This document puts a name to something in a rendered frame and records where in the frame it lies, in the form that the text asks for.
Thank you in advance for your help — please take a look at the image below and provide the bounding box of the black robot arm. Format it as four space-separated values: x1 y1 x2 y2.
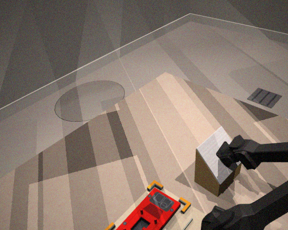
201 135 288 230

